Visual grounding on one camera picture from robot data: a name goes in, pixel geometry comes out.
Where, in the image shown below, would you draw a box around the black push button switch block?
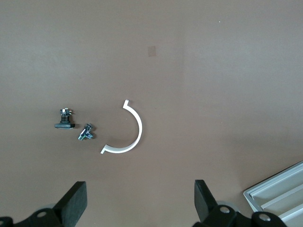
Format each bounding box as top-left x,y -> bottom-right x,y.
54,107 -> 76,130

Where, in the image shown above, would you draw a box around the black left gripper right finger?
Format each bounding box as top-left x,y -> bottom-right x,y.
193,179 -> 287,227

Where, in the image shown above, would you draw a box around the small metal connector piece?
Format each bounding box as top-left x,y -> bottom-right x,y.
77,122 -> 95,141

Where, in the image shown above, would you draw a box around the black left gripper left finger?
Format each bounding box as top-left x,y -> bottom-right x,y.
14,181 -> 88,227

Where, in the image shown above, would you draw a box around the white half ring clamp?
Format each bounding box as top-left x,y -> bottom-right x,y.
100,99 -> 143,155

